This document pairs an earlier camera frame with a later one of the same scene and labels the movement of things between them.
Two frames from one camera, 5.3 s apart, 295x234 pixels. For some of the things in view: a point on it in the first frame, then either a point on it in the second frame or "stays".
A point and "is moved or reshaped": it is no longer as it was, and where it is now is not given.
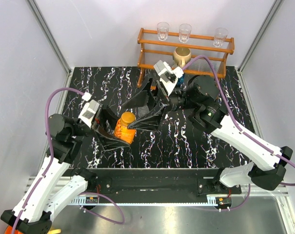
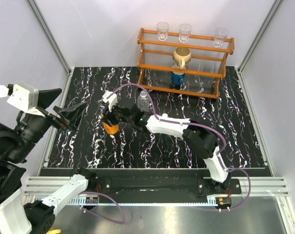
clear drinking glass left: (163, 29) stays
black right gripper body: (174, 101) to (115, 116)
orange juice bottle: (122, 131) is moved or reshaped
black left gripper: (98, 125) to (73, 114)
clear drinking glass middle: (185, 31) stays
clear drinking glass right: (220, 34) stays
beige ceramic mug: (182, 56) stays
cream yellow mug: (54, 231) stays
